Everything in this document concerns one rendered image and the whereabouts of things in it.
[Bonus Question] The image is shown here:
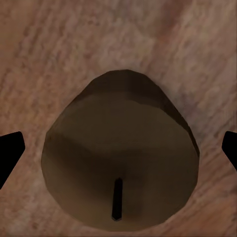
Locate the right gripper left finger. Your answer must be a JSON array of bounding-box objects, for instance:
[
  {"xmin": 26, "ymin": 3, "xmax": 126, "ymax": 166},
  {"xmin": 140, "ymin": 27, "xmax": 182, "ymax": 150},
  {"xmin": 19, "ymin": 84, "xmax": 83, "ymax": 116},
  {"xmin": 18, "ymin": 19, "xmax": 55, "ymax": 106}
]
[{"xmin": 0, "ymin": 131, "xmax": 25, "ymax": 189}]

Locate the pillar candle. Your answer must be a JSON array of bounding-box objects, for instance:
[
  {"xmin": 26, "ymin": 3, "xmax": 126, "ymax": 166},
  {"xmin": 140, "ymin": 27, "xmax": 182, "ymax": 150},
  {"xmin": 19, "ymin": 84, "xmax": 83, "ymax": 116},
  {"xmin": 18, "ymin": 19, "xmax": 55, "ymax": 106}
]
[{"xmin": 40, "ymin": 70, "xmax": 200, "ymax": 232}]

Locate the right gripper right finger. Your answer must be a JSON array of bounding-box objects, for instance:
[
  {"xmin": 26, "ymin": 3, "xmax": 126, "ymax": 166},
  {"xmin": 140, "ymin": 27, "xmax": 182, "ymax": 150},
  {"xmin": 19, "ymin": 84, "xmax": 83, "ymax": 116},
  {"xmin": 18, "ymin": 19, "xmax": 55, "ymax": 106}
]
[{"xmin": 222, "ymin": 131, "xmax": 237, "ymax": 170}]

